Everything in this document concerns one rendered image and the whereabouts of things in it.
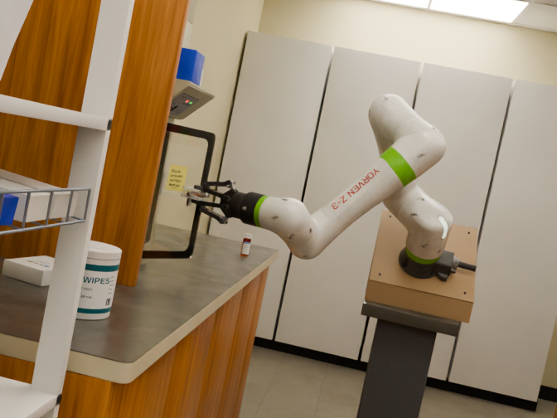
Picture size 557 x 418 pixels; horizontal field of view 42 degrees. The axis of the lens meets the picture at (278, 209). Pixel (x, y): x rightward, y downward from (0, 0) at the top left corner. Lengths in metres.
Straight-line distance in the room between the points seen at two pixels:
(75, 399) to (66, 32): 1.03
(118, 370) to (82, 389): 0.08
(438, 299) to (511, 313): 2.73
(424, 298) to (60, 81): 1.34
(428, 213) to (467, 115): 2.75
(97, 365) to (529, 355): 4.20
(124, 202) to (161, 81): 0.33
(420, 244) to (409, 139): 0.48
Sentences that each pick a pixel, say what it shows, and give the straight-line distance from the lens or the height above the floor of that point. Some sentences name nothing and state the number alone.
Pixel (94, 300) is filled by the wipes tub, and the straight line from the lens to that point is 1.57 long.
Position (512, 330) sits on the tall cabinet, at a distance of 5.22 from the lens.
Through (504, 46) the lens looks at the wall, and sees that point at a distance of 5.64.
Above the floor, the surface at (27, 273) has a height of 0.96.
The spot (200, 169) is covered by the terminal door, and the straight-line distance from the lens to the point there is 2.22.
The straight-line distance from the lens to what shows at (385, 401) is 2.56.
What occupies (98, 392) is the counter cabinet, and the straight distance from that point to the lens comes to 1.38.
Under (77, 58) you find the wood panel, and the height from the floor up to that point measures 1.51.
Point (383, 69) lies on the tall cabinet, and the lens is 5.08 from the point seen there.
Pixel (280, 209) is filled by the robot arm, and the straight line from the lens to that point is 1.91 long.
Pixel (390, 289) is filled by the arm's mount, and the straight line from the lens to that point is 2.48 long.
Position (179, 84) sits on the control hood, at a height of 1.50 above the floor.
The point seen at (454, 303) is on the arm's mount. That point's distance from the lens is 2.50.
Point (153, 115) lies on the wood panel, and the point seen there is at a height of 1.40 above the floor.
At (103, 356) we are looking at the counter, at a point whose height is 0.94.
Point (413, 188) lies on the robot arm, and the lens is 2.43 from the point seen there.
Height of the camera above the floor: 1.35
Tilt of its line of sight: 4 degrees down
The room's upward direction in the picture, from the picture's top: 11 degrees clockwise
